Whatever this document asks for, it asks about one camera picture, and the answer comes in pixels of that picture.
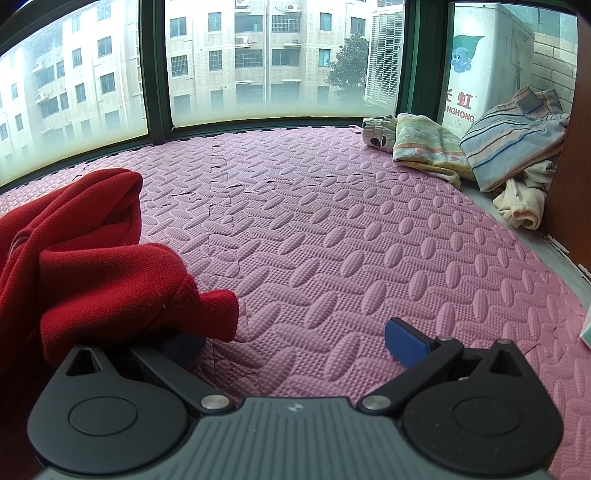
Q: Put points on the cream cloth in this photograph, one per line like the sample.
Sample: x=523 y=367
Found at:
x=521 y=198

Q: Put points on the striped blue shirt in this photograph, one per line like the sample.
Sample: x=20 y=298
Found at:
x=508 y=138

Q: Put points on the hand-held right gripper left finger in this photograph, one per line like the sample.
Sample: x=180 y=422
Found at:
x=185 y=349

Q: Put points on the yellow patterned cloth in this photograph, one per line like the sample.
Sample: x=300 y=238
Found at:
x=425 y=138

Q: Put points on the spotted beige cloth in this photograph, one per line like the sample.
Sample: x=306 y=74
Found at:
x=376 y=131

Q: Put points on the beige apartment building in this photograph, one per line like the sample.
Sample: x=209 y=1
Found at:
x=231 y=60

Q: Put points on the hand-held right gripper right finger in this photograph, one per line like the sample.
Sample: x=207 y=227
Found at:
x=406 y=344

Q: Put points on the red knit pants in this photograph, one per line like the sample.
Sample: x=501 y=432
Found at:
x=92 y=258

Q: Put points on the white box with cartoon print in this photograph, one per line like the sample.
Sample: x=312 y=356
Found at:
x=489 y=60

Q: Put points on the dark green window frame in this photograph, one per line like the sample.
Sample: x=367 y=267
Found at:
x=157 y=92

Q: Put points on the white louvred outdoor unit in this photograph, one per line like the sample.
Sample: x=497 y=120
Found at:
x=383 y=55

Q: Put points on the pink foam floor mat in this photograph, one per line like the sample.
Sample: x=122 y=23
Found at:
x=323 y=230

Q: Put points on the brown wooden cabinet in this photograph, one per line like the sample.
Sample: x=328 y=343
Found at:
x=572 y=207

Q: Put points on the green tree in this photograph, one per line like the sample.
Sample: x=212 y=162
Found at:
x=351 y=64

